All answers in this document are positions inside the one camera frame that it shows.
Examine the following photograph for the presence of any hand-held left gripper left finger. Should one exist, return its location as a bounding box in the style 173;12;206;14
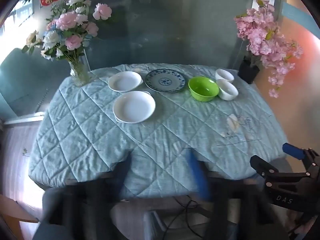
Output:
42;155;134;240

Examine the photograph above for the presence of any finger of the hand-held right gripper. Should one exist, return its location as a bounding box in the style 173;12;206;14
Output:
250;155;279;179
283;142;320;173

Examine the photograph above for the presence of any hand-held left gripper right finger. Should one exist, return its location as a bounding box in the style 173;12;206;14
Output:
186;149;288;240

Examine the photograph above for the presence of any white plate with handles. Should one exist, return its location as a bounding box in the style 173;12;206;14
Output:
112;91;156;124
108;71;143;92

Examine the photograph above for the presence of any white bowl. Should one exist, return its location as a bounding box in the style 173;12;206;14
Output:
216;79;239;101
215;69;235;83

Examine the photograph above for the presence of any green bowl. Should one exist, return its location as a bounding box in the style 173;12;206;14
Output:
188;76;220;102

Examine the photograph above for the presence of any blue patterned plate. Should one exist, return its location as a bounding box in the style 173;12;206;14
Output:
145;68;187;93

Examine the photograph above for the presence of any light blue quilted blanket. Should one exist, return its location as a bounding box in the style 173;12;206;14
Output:
28;64;288;200

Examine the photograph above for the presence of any black plant pot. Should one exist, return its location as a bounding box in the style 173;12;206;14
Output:
237;57;261;85

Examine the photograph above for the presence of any wooden chair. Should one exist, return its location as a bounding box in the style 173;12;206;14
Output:
0;194;40;232

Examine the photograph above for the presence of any pink blossom plant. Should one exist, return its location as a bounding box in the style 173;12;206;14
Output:
234;0;304;98

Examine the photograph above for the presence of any teal sofa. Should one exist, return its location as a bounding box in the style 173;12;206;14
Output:
0;47;73;117

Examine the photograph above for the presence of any pink and white flower bouquet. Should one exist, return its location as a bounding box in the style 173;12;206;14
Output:
21;0;113;64

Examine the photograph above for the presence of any black cable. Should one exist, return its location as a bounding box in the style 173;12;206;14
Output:
172;194;203;238

